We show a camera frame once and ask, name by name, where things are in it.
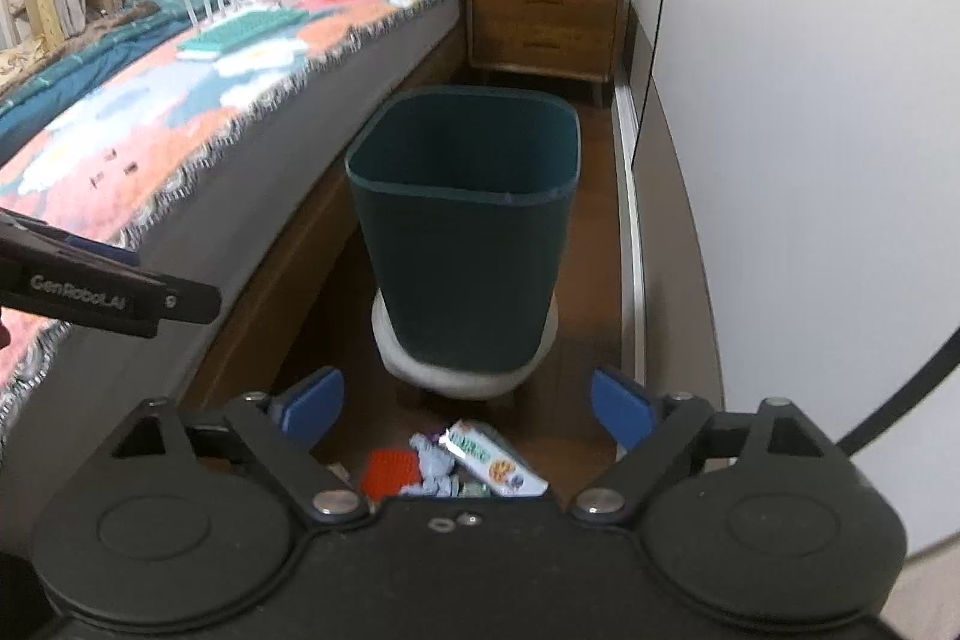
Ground wooden nightstand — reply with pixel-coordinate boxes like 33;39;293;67
467;0;626;107

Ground dark green trash bin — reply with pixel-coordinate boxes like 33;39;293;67
345;86;581;374

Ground grey plastic bag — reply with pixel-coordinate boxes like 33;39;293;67
400;434;487;498

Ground teal plastic rack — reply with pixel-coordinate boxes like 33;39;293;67
176;0;308;62

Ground orange foam net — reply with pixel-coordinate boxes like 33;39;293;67
359;448;421;503

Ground teal blue quilt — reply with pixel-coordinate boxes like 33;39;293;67
2;0;205;164

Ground white cookie package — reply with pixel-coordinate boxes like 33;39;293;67
439;420;550;498

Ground white wardrobe door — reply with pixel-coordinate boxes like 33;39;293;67
618;0;960;559

